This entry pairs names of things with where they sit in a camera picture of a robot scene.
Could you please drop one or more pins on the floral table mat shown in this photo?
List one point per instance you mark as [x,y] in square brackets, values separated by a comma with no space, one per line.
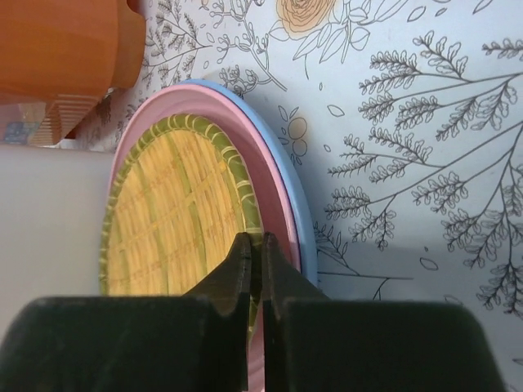
[403,120]

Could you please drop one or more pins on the white plastic bin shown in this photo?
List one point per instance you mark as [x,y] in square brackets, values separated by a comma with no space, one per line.
[52,208]

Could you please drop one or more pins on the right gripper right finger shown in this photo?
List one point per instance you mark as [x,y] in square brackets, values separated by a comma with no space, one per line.
[314,343]

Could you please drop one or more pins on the woven bamboo plate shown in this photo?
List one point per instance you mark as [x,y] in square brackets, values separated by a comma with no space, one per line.
[175,206]

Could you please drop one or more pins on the pink plate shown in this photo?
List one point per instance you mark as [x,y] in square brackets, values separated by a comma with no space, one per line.
[273,201]

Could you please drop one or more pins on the orange plastic bin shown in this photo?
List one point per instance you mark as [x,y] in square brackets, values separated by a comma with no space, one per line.
[58,61]

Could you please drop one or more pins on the blue plate under cream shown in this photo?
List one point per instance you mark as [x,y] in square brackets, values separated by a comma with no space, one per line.
[291,180]

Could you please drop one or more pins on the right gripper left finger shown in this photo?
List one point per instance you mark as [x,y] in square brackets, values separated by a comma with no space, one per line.
[194,342]

